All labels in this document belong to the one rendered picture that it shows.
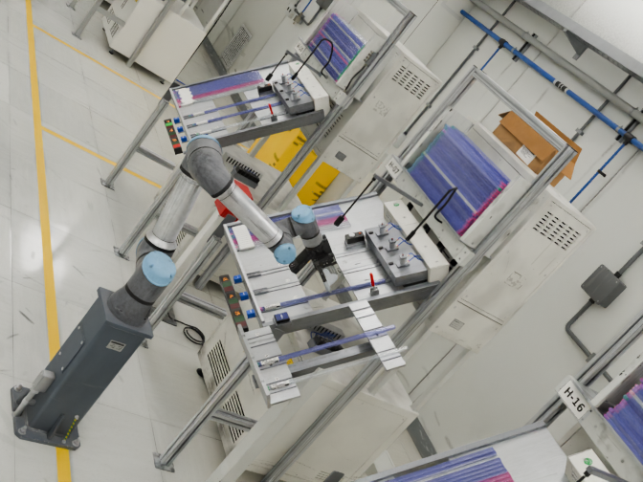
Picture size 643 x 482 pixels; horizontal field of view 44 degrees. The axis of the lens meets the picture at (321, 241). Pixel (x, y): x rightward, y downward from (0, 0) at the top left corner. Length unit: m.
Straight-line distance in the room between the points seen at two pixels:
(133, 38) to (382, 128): 3.45
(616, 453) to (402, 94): 2.49
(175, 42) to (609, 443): 5.75
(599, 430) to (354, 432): 1.33
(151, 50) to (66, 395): 4.88
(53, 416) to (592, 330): 2.75
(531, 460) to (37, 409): 1.66
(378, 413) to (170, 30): 4.70
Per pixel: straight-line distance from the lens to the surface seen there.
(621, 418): 2.47
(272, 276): 3.21
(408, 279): 3.12
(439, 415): 4.92
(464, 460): 2.54
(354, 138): 4.39
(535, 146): 3.55
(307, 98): 4.28
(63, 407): 3.00
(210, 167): 2.58
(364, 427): 3.55
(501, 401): 4.66
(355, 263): 3.25
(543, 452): 2.60
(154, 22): 7.33
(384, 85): 4.32
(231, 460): 3.03
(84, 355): 2.84
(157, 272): 2.70
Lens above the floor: 1.92
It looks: 17 degrees down
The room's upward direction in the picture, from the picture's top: 40 degrees clockwise
